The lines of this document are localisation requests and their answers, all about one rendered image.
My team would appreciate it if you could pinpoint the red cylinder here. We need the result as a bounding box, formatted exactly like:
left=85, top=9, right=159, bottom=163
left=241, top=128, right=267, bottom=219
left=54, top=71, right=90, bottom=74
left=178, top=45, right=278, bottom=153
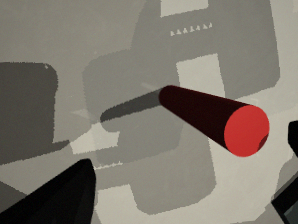
left=158, top=85, right=270, bottom=157

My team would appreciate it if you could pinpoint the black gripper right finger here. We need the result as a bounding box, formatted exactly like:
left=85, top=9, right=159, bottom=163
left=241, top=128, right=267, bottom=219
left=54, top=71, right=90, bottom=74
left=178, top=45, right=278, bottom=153
left=287, top=120, right=298, bottom=157

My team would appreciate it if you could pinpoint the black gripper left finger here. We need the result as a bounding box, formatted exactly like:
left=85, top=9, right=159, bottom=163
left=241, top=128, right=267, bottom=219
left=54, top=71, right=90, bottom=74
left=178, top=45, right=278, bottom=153
left=0, top=159, right=96, bottom=224

